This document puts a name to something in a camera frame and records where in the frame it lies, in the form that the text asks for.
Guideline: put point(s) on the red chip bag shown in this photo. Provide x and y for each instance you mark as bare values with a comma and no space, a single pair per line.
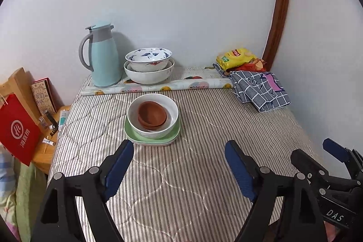
259,64

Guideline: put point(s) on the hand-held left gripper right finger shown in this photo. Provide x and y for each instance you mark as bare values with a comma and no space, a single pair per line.
241,171

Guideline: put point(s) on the brown wooden door frame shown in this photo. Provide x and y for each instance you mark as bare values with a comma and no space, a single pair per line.
279,18

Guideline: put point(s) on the yellow chip bag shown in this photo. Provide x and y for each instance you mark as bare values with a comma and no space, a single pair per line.
235,57

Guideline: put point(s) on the wooden bedside table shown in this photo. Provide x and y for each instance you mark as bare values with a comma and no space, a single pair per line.
42,157

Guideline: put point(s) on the small clear bottle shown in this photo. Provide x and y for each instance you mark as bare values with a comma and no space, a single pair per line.
43,120

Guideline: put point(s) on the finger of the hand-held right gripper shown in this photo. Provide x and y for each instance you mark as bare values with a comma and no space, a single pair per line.
306,162
336,150

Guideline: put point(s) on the grey checked cloth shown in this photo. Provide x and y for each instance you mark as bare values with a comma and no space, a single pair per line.
261,91

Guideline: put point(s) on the small white tube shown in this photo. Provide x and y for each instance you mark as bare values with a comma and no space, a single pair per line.
48,141

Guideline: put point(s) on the red paper bag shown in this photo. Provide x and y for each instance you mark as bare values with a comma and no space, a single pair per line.
19,131

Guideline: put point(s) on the green square plate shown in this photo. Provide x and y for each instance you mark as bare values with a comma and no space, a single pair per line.
129,131

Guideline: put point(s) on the fruit print rolled mat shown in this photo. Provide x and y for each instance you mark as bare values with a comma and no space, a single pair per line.
175,84

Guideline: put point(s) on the brown paper bag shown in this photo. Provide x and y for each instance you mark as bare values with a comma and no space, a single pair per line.
19,83

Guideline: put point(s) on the light blue checked cloth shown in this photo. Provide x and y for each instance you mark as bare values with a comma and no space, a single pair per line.
7,174

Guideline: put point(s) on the white green tube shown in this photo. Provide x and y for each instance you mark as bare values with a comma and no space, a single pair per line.
63,118

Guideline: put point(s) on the patterned booklet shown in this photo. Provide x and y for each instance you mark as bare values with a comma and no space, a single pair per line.
42,94

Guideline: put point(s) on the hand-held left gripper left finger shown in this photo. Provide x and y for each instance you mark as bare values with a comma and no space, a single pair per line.
119,168

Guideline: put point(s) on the large white bowl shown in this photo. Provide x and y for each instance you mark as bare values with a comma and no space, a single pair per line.
150,77

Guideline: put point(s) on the plain white bowl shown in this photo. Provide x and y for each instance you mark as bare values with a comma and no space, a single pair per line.
173,117

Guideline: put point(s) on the small brown bowl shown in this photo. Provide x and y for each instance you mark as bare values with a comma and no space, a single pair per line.
151,113
154,127

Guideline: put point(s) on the green towel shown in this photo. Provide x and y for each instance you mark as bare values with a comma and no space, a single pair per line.
28,196

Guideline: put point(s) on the light blue thermos jug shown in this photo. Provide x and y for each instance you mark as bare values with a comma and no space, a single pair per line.
105,60

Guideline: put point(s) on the striped quilt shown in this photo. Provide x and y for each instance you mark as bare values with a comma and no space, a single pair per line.
184,174

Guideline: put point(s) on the blue red patterned bowl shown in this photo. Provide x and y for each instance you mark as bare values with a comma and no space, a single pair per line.
147,56

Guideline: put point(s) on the small black item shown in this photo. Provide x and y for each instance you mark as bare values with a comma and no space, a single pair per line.
51,119

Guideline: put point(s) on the pink floral bedding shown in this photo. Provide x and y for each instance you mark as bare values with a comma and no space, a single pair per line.
10,222

